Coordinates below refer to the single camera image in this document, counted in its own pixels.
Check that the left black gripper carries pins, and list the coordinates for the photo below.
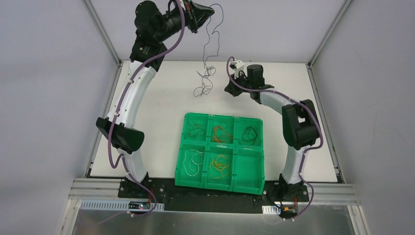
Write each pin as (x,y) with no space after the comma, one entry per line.
(192,18)

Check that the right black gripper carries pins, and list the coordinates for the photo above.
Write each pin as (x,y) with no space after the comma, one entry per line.
(237,86)

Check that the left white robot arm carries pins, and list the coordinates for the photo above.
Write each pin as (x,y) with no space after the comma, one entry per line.
(157,34)

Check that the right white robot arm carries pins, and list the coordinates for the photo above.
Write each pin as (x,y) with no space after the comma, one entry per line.
(300,125)

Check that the green six-compartment tray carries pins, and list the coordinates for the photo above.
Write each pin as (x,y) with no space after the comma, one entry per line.
(221,152)

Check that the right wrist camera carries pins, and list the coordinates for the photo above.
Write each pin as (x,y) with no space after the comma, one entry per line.
(238,67)

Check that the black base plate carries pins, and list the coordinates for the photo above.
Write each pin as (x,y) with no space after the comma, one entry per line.
(221,204)

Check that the right white cable duct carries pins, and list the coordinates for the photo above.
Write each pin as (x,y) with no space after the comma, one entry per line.
(271,210)

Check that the white cable duct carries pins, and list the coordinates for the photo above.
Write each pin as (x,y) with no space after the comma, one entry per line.
(120,205)
(271,210)

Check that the aluminium frame rail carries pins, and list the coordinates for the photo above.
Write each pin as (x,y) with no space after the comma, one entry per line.
(111,189)

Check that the left white cable duct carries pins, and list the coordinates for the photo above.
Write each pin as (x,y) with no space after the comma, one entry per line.
(120,205)

